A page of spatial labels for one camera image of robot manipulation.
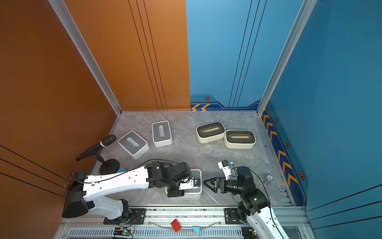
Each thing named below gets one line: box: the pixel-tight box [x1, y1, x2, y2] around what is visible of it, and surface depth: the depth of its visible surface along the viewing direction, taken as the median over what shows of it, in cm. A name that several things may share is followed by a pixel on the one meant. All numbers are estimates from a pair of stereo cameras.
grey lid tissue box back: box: [151, 120, 173, 148], surface depth 102 cm
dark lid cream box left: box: [195, 120, 226, 144], surface depth 102 cm
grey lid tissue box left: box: [117, 130, 150, 160], surface depth 98 cm
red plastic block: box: [170, 218, 182, 234], surface depth 71 cm
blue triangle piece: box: [191, 226, 201, 238], surface depth 69 cm
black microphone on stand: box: [75, 134, 120, 175], surface depth 75 cm
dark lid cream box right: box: [224, 129, 257, 149], surface depth 101 cm
